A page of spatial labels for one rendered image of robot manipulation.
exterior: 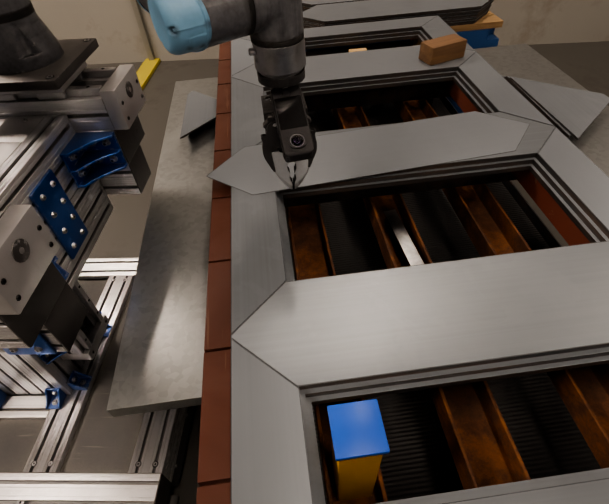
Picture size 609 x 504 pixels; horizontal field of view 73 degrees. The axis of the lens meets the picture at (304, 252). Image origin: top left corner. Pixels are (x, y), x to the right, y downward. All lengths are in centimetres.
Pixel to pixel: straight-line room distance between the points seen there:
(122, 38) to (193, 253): 320
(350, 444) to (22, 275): 50
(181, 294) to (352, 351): 45
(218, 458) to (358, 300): 29
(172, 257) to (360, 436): 64
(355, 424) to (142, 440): 87
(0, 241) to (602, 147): 128
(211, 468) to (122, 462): 76
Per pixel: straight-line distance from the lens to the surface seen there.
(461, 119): 110
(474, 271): 72
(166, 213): 112
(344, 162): 91
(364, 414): 52
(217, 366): 63
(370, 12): 178
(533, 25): 409
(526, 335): 67
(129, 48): 406
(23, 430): 150
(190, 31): 56
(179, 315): 89
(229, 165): 93
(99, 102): 102
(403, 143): 98
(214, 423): 60
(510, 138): 106
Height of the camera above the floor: 137
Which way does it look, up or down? 47 degrees down
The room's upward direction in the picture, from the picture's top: 4 degrees counter-clockwise
